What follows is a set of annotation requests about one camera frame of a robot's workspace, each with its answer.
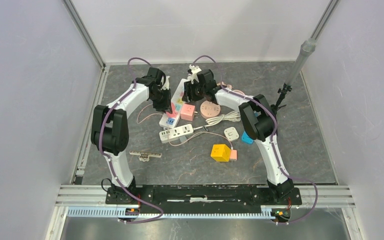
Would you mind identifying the white cable duct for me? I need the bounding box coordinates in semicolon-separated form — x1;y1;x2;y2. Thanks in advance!
66;206;275;220

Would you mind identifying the pink coiled cable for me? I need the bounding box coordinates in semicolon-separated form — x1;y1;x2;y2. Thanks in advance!
228;86;247;98

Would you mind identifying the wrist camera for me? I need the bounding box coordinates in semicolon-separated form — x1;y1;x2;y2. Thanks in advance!
161;75;170;91
187;64;202;84

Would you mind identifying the small pink charger plug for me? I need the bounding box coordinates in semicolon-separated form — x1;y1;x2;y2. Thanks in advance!
229;149;238;161

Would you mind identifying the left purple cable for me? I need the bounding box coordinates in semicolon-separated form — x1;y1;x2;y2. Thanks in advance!
98;57;165;225

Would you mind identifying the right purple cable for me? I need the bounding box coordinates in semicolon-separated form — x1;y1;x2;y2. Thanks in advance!
191;55;319;226

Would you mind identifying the pink square plug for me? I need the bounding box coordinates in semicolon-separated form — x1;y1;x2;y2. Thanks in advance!
180;103;196;122

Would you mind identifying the thin pink charger cable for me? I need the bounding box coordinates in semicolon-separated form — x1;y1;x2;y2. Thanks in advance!
136;103;234;152

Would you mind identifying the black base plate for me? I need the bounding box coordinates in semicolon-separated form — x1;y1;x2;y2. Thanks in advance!
104;184;303;214

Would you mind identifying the white bundled cable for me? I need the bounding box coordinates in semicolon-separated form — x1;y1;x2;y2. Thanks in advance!
205;110;243;127

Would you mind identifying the white square plug adapter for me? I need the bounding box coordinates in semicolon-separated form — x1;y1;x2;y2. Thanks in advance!
223;126;239;142

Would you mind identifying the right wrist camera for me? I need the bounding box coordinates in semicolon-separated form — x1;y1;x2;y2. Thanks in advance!
187;64;202;84

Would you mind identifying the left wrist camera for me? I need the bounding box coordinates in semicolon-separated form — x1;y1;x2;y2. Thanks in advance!
161;75;170;91

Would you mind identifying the small white power strip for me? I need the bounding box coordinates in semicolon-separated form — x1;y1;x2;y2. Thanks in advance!
159;124;193;144

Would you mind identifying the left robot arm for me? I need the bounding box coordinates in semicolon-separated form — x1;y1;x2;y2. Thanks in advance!
90;67;173;204

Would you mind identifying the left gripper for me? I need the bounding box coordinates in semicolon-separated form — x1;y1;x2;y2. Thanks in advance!
149;87;173;115

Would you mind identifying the yellow cube socket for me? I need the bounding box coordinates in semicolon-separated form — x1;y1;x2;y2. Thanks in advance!
210;144;232;162

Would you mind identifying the long white power strip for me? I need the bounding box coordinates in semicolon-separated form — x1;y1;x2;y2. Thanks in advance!
158;78;187;129

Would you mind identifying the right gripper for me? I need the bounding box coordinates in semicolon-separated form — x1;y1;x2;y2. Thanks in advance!
182;81;206;105

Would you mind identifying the purple cable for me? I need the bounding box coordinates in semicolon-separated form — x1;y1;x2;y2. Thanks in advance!
191;55;319;226
98;57;165;225

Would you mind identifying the blue plug adapter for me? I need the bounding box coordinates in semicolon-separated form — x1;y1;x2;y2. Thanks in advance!
241;131;254;145

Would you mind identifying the pink round socket base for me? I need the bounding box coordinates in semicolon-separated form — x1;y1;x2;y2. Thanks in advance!
199;100;221;119

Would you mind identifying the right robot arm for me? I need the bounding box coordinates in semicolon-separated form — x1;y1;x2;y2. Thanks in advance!
182;65;294;204

